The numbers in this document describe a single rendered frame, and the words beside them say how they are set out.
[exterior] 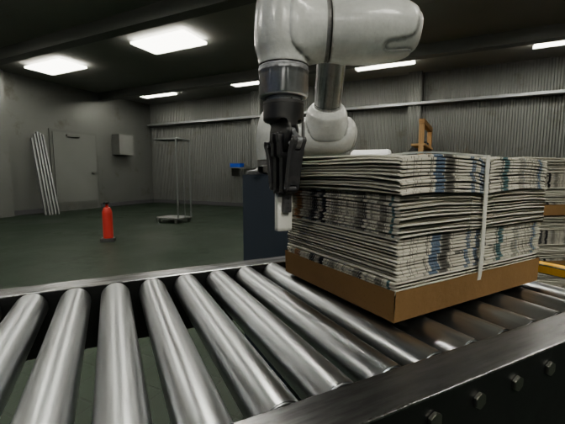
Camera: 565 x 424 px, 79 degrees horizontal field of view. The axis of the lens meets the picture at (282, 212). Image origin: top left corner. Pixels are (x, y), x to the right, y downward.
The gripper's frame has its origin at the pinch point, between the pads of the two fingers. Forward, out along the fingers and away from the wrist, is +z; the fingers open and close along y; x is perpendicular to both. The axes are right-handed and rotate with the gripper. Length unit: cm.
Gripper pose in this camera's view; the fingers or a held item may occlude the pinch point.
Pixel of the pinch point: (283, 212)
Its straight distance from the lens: 64.8
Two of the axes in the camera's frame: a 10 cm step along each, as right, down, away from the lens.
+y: -4.5, -1.0, 8.9
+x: -8.9, 0.5, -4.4
